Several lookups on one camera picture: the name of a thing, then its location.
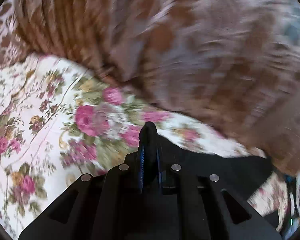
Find black pants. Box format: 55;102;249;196
121;122;277;239

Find floral bed sheet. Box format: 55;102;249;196
0;53;300;240

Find brown patterned curtain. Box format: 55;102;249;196
0;0;300;175

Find blue bag with strap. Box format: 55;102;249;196
281;174;300;235

